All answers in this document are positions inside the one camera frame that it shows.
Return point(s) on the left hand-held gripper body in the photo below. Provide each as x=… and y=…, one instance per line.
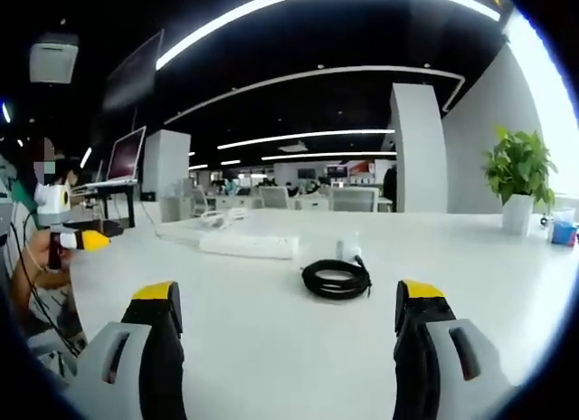
x=50, y=203

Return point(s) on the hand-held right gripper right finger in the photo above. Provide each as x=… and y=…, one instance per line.
x=420, y=361

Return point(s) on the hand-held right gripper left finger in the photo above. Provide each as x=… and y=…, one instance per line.
x=156, y=356

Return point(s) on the white charger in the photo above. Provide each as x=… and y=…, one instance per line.
x=347, y=249

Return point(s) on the white power strip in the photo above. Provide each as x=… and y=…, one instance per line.
x=249, y=245

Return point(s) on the white desk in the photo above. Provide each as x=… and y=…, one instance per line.
x=280, y=338

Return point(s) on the person's left hand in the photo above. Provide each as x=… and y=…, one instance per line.
x=38, y=257

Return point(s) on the black laptop stand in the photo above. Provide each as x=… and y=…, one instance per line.
x=115, y=196

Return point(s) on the open silver laptop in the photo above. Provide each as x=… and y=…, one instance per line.
x=124, y=155

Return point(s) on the white ceiling unit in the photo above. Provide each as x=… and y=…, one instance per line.
x=52, y=58

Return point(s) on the black hanging monitor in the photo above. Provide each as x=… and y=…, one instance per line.
x=131, y=78

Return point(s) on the white office chair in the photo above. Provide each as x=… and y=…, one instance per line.
x=355, y=199
x=274, y=197

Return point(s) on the blue box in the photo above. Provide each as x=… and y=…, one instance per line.
x=563, y=233

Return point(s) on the green potted plant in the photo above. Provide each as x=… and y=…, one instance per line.
x=520, y=175

